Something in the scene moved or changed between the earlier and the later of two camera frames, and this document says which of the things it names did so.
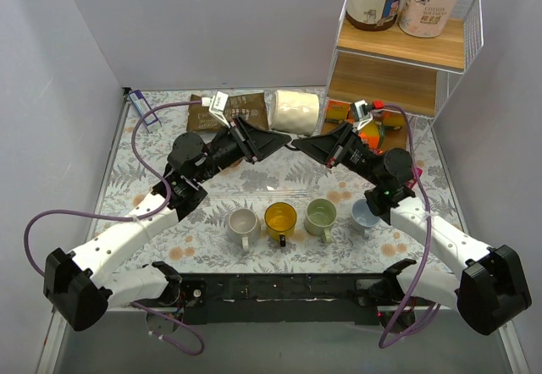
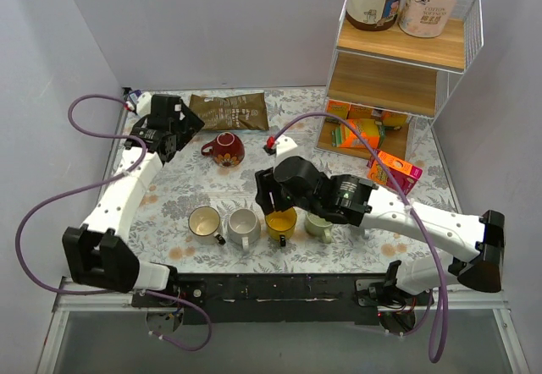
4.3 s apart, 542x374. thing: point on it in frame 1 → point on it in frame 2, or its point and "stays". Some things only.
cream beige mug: x=295 y=112 → x=203 y=222
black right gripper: x=340 y=145 → x=263 y=192
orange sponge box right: x=392 y=118 stays
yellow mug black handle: x=280 y=219 stays
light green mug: x=319 y=217 stays
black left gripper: x=246 y=142 → x=189 y=121
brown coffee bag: x=251 y=107 stays
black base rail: x=301 y=297 stays
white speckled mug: x=243 y=228 stays
